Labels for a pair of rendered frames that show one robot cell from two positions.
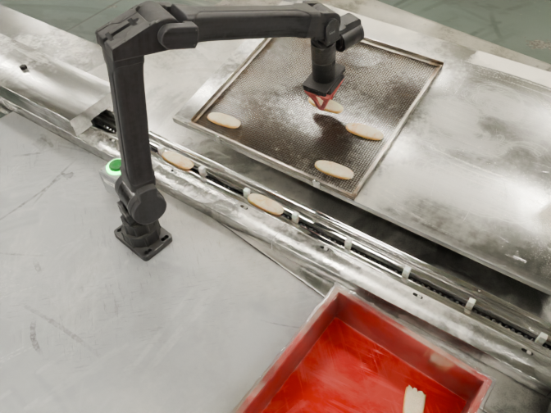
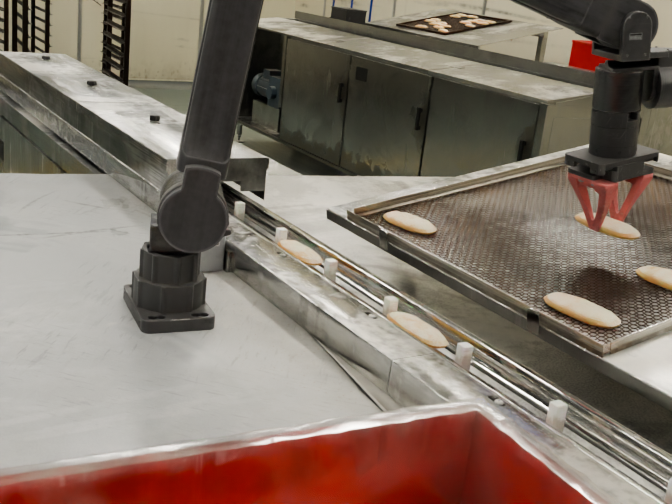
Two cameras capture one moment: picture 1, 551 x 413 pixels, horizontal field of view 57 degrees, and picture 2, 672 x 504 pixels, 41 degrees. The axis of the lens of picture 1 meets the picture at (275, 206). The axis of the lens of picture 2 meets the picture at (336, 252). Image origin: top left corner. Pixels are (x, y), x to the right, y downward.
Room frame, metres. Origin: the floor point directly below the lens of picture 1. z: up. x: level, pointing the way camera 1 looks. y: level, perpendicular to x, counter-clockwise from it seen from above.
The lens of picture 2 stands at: (-0.12, -0.25, 1.24)
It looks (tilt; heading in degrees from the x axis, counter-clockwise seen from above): 18 degrees down; 22
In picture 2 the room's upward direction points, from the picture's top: 6 degrees clockwise
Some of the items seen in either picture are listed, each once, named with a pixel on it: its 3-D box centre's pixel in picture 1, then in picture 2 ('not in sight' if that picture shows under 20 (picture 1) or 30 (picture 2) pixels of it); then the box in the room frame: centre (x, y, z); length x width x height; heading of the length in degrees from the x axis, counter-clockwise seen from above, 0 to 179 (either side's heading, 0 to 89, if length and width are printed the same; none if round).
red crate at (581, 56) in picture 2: not in sight; (631, 60); (4.69, 0.25, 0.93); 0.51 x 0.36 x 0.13; 59
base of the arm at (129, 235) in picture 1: (140, 227); (169, 280); (0.74, 0.31, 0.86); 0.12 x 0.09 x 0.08; 48
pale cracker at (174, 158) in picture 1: (177, 159); (299, 250); (0.97, 0.25, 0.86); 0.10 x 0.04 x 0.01; 55
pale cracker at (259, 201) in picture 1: (265, 202); (416, 327); (0.80, 0.02, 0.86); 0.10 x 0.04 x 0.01; 55
